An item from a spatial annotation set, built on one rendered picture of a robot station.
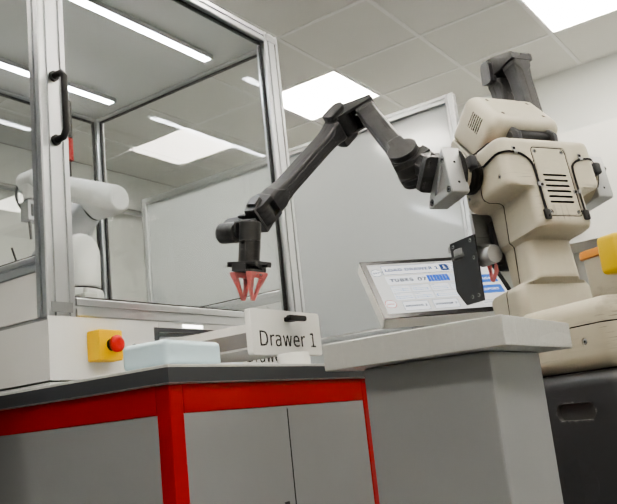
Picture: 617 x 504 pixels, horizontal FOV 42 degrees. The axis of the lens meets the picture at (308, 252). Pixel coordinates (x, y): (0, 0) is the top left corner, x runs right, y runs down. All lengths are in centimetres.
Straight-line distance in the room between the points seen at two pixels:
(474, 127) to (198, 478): 111
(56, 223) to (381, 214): 216
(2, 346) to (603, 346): 132
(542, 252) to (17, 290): 121
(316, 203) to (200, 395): 280
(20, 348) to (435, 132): 236
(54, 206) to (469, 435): 118
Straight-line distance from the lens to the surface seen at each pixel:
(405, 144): 195
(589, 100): 568
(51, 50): 210
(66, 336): 189
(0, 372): 200
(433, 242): 366
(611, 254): 149
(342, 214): 392
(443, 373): 112
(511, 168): 184
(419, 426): 114
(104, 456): 136
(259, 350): 188
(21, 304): 195
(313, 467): 153
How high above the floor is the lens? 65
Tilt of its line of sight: 12 degrees up
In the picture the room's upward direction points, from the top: 6 degrees counter-clockwise
